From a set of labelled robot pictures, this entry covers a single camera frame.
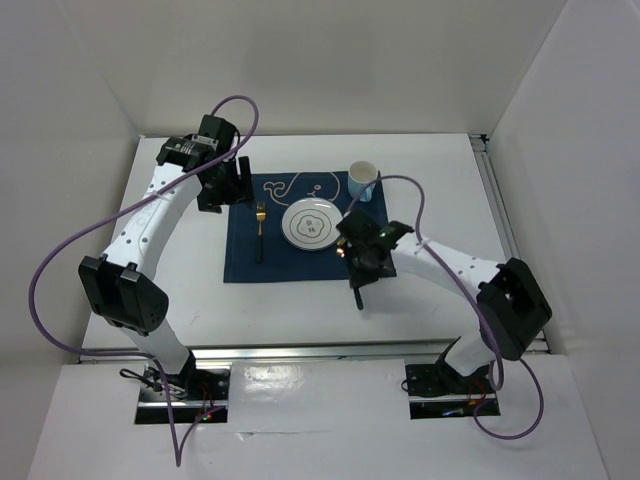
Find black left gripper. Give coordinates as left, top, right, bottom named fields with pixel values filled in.
left=195, top=155, right=254, bottom=214

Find gold fork with green handle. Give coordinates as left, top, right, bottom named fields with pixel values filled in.
left=256, top=201, right=267, bottom=263

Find white plate with teal rim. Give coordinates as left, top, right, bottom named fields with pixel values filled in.
left=281, top=198, right=343, bottom=251

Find light blue ceramic mug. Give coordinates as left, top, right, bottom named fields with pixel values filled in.
left=347, top=161, right=378, bottom=203

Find gold spoon with green handle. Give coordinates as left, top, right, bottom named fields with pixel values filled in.
left=353, top=288, right=364, bottom=311

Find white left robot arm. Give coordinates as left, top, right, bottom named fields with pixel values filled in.
left=79, top=133, right=254, bottom=399

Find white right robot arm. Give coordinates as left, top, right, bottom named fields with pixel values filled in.
left=337, top=210, right=552, bottom=396

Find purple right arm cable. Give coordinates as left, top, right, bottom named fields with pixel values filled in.
left=347, top=173, right=547, bottom=441

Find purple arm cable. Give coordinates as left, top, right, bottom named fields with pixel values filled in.
left=347, top=173, right=547, bottom=441
left=27, top=94, right=261, bottom=467

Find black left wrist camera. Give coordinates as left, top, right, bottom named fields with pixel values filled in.
left=195, top=114, right=237, bottom=153

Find aluminium frame rail right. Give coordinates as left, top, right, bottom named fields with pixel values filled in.
left=468, top=132, right=552, bottom=355

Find aluminium frame rail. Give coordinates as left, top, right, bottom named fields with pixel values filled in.
left=468, top=132, right=552, bottom=355
left=74, top=339, right=551, bottom=365

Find aluminium frame rail front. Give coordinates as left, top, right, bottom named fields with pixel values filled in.
left=74, top=339, right=551, bottom=365

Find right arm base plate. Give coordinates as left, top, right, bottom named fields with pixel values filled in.
left=400, top=364, right=501, bottom=420

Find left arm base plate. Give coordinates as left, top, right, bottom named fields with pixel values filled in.
left=120, top=366, right=231, bottom=425

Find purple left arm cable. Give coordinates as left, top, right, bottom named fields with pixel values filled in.
left=27, top=94, right=261, bottom=467

